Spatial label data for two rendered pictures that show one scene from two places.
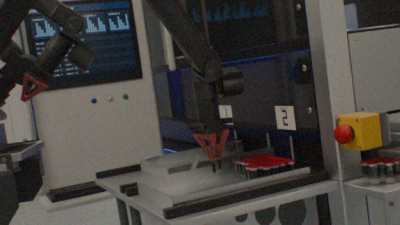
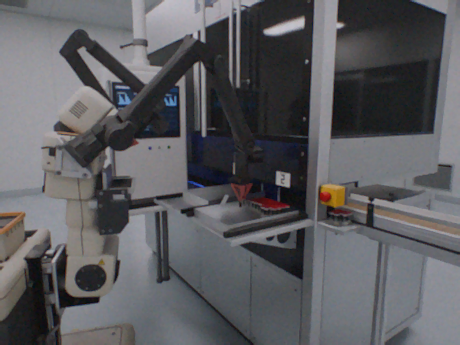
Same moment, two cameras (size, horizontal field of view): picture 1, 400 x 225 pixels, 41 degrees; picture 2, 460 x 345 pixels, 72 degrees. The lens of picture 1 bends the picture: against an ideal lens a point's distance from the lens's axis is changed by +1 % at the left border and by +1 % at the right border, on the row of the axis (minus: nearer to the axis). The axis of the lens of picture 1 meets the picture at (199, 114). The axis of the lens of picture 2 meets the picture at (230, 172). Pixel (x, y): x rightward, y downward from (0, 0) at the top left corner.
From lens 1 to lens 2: 0.30 m
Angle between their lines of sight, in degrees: 12
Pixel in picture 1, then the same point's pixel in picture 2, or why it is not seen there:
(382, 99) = (341, 176)
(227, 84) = (254, 157)
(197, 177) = (226, 208)
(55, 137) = (124, 168)
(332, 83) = (320, 166)
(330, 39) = (322, 141)
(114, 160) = (158, 186)
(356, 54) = (333, 151)
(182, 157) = (207, 191)
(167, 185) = (210, 211)
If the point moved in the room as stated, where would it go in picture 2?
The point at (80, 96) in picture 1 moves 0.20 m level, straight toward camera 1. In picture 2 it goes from (142, 144) to (147, 147)
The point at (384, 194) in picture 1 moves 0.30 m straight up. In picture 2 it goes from (344, 232) to (349, 149)
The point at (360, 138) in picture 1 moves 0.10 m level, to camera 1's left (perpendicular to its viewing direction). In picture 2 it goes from (335, 200) to (309, 201)
